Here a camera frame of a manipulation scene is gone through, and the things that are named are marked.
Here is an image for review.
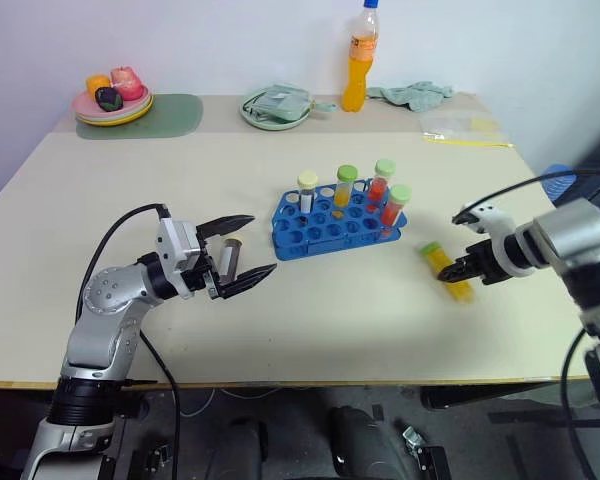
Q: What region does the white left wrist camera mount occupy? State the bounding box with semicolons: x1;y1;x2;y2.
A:
154;217;204;299

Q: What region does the pale green cloth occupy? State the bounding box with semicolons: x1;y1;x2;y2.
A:
366;80;456;113

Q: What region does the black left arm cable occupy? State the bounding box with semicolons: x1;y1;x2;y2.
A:
75;202;182;480

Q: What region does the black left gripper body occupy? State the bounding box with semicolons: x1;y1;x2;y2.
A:
181;226;227;302

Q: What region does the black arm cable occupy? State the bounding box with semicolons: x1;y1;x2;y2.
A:
75;202;182;480
451;168;600;480

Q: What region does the pale green round plate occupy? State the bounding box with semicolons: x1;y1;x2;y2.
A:
238;85;314;133

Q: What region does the metal bracket on black base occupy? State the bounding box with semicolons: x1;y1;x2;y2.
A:
401;424;452;480

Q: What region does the orange soda bottle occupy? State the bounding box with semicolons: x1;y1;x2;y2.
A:
340;0;382;113

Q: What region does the large dark rounded shape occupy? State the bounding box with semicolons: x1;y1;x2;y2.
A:
326;405;412;480

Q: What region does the blue test tube rack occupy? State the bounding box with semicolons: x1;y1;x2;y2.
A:
269;182;410;262

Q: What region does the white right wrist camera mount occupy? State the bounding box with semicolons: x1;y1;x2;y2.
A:
460;203;536;278

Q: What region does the green placemat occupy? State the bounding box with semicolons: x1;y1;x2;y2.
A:
75;93;205;142

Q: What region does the pale green square container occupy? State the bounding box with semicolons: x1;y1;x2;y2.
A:
252;87;312;122

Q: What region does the dark purple toy fruit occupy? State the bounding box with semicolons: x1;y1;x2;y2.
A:
94;86;125;112

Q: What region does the red tube green cap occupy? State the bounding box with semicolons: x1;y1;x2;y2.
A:
379;183;413;230
366;158;398;212

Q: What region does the blue plastic stool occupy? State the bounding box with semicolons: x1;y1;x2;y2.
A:
539;163;579;202

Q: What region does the white tube pale yellow cap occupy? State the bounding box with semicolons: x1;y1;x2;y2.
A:
296;170;320;216

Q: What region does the pink toy fruit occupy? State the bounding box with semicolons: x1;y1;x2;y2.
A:
110;65;147;102

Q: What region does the orange toy fruit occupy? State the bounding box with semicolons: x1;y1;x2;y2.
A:
85;74;113;97

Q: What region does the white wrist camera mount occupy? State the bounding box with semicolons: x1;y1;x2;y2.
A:
460;203;536;278
154;217;204;299

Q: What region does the clear plastic zip bag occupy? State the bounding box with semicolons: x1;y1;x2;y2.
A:
419;115;516;149

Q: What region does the black table crossbar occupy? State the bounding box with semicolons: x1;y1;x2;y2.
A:
419;381;589;413

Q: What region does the yellow tube green cap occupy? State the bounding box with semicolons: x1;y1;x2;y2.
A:
418;240;477;304
333;164;359;209

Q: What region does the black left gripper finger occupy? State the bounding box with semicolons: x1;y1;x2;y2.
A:
217;263;278;301
195;214;257;241

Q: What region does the pink plate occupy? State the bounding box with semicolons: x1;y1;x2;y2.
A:
70;85;154;120

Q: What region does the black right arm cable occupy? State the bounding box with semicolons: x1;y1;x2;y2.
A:
451;168;600;480

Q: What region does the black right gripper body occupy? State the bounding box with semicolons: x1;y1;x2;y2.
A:
462;241;507;288

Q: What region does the yellow plate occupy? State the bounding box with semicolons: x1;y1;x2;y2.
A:
76;95;156;128

